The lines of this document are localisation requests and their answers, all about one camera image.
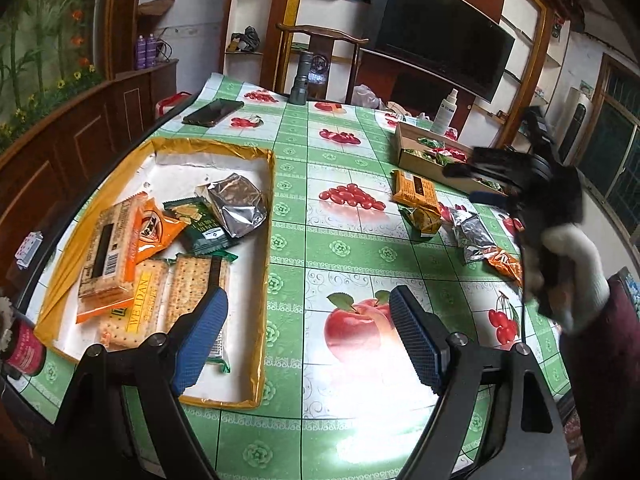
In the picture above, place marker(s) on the silver foil snack bag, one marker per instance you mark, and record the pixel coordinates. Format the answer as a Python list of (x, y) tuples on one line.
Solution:
[(236, 203)]

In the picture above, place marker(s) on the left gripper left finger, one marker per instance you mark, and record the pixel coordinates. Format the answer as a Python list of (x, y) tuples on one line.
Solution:
[(172, 363)]

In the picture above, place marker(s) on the maroon right sleeve forearm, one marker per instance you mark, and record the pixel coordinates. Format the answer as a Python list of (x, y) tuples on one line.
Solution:
[(602, 362)]

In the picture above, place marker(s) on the red can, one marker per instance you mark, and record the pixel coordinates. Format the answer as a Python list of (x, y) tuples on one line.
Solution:
[(19, 346)]

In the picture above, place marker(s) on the orange snack bag in tray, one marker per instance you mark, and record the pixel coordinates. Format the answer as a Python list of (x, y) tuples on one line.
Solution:
[(157, 231)]

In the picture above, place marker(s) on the wooden side cabinet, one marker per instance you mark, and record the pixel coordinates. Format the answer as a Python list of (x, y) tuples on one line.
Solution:
[(46, 171)]

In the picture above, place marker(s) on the white spray bottle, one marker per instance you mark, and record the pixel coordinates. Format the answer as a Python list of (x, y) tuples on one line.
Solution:
[(445, 113)]

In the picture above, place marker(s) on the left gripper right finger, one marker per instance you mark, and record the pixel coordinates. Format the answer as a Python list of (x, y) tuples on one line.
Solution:
[(441, 361)]

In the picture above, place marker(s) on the grey flashlight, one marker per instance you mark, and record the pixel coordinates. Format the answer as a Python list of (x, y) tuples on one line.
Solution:
[(299, 92)]

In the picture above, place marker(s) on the orange seed snack bag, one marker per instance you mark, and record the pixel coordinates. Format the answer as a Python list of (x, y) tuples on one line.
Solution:
[(505, 264)]

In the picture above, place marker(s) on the wooden chair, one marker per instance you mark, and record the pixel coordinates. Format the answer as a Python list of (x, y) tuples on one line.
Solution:
[(315, 60)]

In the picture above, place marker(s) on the green fruit tablecloth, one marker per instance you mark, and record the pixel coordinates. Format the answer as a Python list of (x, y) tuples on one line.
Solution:
[(336, 238)]

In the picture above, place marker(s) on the green soda cracker pack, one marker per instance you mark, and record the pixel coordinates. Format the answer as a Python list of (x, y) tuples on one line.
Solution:
[(189, 281)]

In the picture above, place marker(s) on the brown cardboard tray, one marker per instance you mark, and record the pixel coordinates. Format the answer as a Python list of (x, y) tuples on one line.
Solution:
[(410, 158)]

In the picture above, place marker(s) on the orange cracker pack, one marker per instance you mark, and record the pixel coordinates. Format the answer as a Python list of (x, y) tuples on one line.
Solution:
[(107, 277), (414, 191)]

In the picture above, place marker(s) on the right white gloved hand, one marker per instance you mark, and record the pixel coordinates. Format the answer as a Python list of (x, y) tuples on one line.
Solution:
[(582, 292)]

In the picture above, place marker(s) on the purple bottles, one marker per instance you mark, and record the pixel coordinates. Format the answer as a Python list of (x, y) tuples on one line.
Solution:
[(145, 52)]

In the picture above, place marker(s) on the silver nut snack bag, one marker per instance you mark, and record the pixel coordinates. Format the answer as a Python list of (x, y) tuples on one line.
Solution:
[(472, 236)]

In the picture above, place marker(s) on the black smartphone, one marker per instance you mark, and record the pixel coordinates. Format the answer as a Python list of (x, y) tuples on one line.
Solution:
[(212, 113)]

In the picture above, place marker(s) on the yellow Weidan cracker pack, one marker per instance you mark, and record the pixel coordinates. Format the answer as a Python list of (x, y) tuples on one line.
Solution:
[(130, 325)]

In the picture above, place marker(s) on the red candies in tray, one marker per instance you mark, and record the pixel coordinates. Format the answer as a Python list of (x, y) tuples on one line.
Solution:
[(441, 153)]

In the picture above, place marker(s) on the black television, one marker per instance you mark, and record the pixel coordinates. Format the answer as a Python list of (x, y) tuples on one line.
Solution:
[(449, 39)]

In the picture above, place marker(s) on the dark green cracker packet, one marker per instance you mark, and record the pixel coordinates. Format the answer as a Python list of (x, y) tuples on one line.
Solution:
[(203, 235)]

